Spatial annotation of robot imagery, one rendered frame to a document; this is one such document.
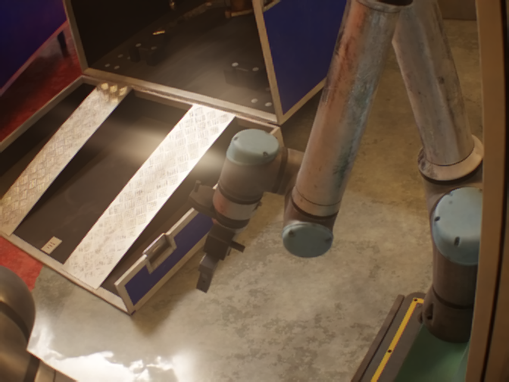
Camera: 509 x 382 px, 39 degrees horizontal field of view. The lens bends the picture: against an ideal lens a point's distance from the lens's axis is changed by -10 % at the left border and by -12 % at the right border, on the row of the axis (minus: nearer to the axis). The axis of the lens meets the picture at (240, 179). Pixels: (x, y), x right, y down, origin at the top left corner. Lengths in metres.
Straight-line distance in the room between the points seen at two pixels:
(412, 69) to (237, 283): 1.15
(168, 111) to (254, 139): 1.48
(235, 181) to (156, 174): 1.14
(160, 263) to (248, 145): 0.92
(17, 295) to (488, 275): 0.56
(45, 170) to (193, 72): 0.68
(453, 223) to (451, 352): 0.28
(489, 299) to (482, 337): 0.08
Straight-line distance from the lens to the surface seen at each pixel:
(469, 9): 3.58
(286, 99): 2.61
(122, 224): 2.54
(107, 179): 2.83
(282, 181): 1.50
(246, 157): 1.47
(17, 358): 0.86
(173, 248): 2.36
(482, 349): 1.01
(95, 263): 2.49
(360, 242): 2.37
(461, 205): 1.42
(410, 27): 1.31
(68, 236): 2.66
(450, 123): 1.42
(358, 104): 1.24
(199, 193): 1.61
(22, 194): 2.90
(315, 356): 2.08
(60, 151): 2.95
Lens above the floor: 1.62
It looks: 37 degrees down
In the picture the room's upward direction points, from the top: 13 degrees counter-clockwise
